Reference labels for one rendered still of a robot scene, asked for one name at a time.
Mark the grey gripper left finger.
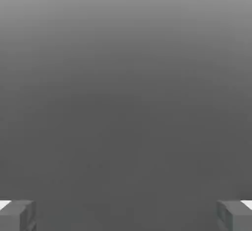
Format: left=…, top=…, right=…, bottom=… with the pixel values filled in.
left=0, top=199, right=37, bottom=231

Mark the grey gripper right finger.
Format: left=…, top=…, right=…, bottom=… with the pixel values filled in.
left=216, top=199, right=252, bottom=231

